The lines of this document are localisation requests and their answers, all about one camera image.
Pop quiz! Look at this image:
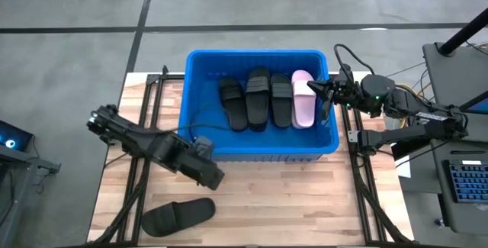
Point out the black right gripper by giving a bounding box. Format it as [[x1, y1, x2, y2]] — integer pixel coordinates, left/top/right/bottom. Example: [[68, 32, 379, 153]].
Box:
[[307, 74, 363, 122]]

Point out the pale pink slide sandal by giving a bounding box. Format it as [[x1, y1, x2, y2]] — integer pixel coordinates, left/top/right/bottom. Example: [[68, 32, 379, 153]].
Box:
[[291, 69, 318, 130]]

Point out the black slide sandal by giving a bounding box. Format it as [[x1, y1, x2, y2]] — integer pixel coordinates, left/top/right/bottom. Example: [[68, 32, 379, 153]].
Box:
[[140, 197, 217, 238], [218, 76, 249, 133], [245, 66, 271, 133], [269, 72, 294, 129]]

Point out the blue plastic bin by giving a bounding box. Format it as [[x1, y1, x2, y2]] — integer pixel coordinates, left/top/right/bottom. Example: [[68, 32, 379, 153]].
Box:
[[178, 48, 341, 163]]

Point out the white paper sheet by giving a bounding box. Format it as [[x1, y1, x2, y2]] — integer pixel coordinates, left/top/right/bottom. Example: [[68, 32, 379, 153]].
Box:
[[394, 155, 413, 179]]

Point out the grey desk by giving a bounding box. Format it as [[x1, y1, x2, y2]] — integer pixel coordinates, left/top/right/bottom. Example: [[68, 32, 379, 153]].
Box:
[[392, 41, 488, 237]]

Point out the black pole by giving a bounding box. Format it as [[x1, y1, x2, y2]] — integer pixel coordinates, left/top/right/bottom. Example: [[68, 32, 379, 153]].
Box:
[[437, 9, 488, 56]]

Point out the black tablet screen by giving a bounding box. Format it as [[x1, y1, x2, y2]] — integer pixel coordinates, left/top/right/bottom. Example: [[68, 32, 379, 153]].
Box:
[[459, 90, 488, 116]]

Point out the grey metal stand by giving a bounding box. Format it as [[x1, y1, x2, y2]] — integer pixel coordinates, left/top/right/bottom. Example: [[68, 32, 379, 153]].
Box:
[[0, 144, 62, 248]]

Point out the backlit black keyboard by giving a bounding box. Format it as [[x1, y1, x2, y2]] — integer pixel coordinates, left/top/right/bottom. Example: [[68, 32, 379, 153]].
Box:
[[443, 159, 488, 205]]

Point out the glowing dark tablet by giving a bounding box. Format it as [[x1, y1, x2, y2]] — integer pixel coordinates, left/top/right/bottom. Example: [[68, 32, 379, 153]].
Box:
[[0, 120, 34, 153]]

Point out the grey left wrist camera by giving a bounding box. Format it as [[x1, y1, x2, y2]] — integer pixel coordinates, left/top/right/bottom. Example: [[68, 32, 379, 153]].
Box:
[[194, 136, 216, 162]]

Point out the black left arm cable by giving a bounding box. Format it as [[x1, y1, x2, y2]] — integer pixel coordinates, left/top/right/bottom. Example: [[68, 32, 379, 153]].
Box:
[[163, 102, 233, 142]]

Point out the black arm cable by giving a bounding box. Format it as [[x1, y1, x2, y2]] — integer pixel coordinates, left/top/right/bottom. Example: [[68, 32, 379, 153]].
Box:
[[163, 102, 233, 142], [333, 43, 377, 79]]

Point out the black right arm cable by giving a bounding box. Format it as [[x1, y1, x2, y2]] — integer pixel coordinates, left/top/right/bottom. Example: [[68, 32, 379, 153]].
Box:
[[333, 43, 377, 79]]

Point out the black aluminium table frame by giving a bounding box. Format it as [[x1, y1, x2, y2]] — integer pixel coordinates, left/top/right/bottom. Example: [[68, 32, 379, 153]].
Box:
[[87, 64, 415, 248]]

